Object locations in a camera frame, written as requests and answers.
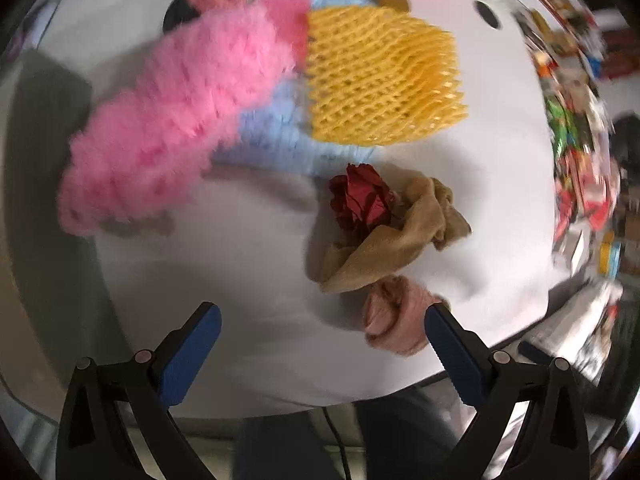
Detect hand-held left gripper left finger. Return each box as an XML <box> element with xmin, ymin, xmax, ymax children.
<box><xmin>55</xmin><ymin>301</ymin><xmax>223</xmax><ymax>480</ymax></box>

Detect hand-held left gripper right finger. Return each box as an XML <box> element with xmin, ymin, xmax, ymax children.
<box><xmin>424</xmin><ymin>302</ymin><xmax>591</xmax><ymax>480</ymax></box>

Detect pale pink sock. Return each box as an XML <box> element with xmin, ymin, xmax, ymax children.
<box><xmin>362</xmin><ymin>276</ymin><xmax>451</xmax><ymax>357</ymax></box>

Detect tan cloth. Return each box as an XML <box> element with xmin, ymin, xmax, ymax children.
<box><xmin>318</xmin><ymin>172</ymin><xmax>472</xmax><ymax>294</ymax></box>

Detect pink fluffy scarf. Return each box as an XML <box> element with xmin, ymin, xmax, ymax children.
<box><xmin>56</xmin><ymin>2</ymin><xmax>301</xmax><ymax>237</ymax></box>

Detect yellow foam net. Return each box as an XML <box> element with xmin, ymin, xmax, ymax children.
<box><xmin>302</xmin><ymin>6</ymin><xmax>470</xmax><ymax>147</ymax></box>

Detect white papers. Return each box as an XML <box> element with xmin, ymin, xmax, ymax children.
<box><xmin>520</xmin><ymin>280</ymin><xmax>626</xmax><ymax>376</ymax></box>

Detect red crumpled cloth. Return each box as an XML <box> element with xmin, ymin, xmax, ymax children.
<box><xmin>328</xmin><ymin>163</ymin><xmax>398</xmax><ymax>233</ymax></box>

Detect pile of snack packets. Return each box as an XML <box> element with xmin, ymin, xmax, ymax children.
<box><xmin>515</xmin><ymin>0</ymin><xmax>626</xmax><ymax>281</ymax></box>

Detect light blue knitted cloth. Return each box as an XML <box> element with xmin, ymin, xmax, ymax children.
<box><xmin>215</xmin><ymin>0</ymin><xmax>381</xmax><ymax>178</ymax></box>

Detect black round disc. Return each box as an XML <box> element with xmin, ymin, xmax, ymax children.
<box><xmin>474</xmin><ymin>1</ymin><xmax>502</xmax><ymax>30</ymax></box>

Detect pink felt cloth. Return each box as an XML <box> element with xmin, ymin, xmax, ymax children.
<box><xmin>260</xmin><ymin>0</ymin><xmax>311</xmax><ymax>68</ymax></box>

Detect black cable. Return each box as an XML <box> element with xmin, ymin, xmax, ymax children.
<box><xmin>322</xmin><ymin>407</ymin><xmax>351</xmax><ymax>480</ymax></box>

